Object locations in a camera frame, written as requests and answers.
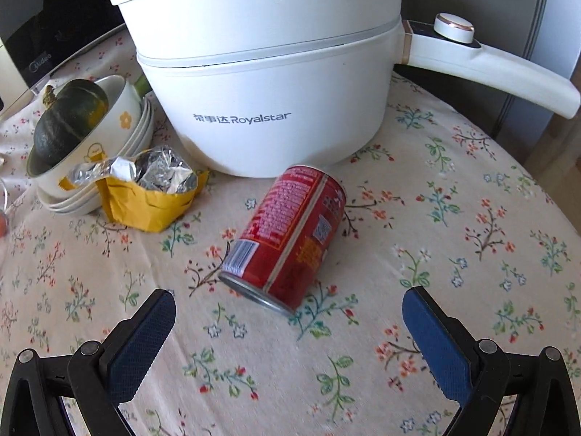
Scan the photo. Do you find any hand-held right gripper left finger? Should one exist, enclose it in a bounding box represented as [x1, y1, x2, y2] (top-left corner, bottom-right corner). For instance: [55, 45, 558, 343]
[9, 288, 177, 436]

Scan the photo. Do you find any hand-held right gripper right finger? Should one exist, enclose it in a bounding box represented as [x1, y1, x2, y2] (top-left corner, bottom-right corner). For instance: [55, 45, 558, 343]
[402, 286, 581, 436]

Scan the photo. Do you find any red drink can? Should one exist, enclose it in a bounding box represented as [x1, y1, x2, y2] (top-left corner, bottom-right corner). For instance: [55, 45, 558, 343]
[218, 165, 348, 317]

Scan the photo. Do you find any yellow foil snack wrapper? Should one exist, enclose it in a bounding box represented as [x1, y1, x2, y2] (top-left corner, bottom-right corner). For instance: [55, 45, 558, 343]
[59, 144, 211, 234]

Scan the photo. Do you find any white shallow dish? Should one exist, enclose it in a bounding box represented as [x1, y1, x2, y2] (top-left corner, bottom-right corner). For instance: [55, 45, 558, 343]
[36, 97, 147, 201]
[45, 109, 156, 215]
[40, 102, 152, 209]

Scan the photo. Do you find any white bowl with yellow flowers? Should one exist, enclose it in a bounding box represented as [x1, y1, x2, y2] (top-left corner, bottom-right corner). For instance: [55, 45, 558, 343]
[26, 75, 143, 194]

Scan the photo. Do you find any dark green squash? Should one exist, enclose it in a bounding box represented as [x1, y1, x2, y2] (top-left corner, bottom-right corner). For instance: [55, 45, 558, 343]
[34, 78, 110, 170]

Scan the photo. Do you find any white electric cooking pot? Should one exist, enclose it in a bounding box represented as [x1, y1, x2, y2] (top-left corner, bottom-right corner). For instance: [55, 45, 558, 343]
[104, 0, 581, 179]

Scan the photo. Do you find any black door microwave oven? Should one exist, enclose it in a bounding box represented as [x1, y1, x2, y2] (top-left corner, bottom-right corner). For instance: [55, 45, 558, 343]
[0, 0, 129, 115]

